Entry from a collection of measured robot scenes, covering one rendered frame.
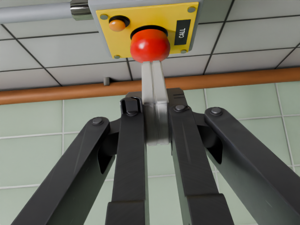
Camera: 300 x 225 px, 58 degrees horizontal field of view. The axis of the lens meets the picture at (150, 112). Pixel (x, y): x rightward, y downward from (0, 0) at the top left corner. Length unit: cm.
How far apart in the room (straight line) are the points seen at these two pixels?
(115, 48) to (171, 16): 8
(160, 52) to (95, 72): 29
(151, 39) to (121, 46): 5
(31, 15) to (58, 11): 3
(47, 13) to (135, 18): 10
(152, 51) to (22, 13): 14
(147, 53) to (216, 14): 17
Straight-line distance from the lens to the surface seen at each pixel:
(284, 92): 63
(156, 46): 26
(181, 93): 17
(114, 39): 29
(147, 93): 16
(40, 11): 31
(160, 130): 16
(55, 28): 41
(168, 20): 26
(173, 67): 53
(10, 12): 33
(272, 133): 60
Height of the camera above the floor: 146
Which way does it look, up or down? 1 degrees up
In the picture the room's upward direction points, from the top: 95 degrees counter-clockwise
